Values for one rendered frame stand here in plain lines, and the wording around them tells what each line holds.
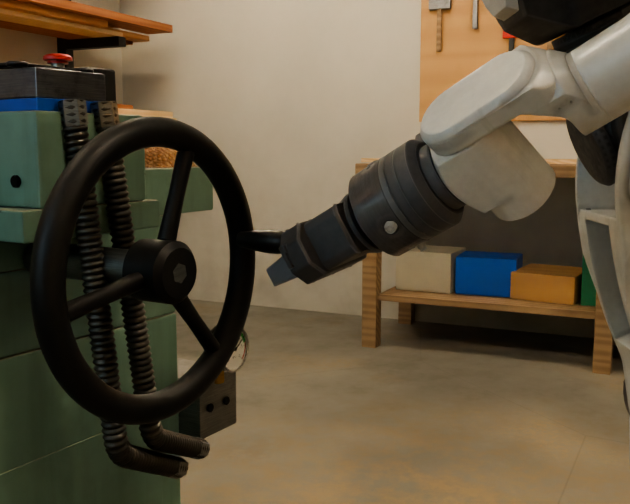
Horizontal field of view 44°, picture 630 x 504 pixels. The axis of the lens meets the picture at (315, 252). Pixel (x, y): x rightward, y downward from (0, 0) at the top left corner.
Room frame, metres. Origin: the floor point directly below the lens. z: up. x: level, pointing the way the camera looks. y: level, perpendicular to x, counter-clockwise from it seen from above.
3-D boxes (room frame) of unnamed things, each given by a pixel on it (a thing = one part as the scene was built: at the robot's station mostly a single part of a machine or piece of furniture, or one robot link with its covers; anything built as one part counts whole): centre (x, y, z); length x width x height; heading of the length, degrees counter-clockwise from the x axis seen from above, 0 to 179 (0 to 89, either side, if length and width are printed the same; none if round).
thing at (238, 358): (1.02, 0.12, 0.65); 0.06 x 0.04 x 0.08; 149
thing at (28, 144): (0.81, 0.27, 0.91); 0.15 x 0.14 x 0.09; 149
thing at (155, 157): (1.08, 0.23, 0.92); 0.14 x 0.09 x 0.04; 59
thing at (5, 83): (0.82, 0.27, 0.99); 0.13 x 0.11 x 0.06; 149
